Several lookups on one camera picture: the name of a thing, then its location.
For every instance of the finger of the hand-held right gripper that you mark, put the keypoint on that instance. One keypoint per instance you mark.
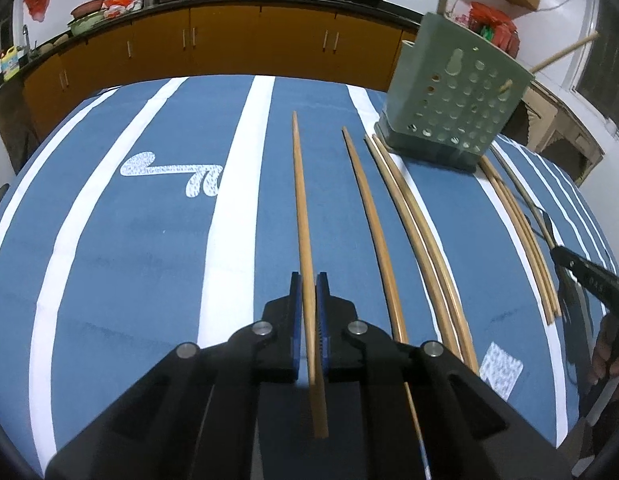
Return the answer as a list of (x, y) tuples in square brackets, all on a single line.
[(589, 275)]

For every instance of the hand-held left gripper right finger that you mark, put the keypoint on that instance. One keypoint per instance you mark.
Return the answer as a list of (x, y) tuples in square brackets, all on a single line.
[(323, 320)]

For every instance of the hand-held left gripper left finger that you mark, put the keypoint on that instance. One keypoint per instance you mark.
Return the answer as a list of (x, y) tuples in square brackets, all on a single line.
[(294, 320)]

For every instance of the green perforated utensil holder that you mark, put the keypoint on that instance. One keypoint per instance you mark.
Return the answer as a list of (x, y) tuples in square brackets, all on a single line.
[(439, 110)]

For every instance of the person's right hand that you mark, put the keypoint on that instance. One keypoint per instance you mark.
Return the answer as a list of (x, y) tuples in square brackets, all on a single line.
[(612, 360)]

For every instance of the carved wooden furniture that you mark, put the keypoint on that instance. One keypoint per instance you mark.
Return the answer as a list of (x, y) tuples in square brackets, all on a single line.
[(559, 130)]

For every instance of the blue white striped tablecloth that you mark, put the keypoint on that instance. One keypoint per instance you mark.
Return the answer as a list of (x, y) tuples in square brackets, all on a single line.
[(139, 260)]

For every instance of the red plastic bag right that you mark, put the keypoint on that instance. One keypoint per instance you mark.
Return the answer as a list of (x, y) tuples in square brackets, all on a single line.
[(497, 27)]

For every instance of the wooden base cabinets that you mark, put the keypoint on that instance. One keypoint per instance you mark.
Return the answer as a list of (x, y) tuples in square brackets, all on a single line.
[(229, 40)]

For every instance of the red bag on counter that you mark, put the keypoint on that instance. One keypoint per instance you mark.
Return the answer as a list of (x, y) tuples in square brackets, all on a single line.
[(120, 0)]

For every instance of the reddish bowl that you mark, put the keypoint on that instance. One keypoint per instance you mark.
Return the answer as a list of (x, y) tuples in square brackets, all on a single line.
[(88, 8)]

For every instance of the yellow detergent jug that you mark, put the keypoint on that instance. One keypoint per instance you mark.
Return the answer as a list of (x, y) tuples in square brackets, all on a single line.
[(10, 65)]

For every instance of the metal faucet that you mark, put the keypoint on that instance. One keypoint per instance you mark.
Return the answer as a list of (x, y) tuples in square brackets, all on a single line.
[(26, 37)]

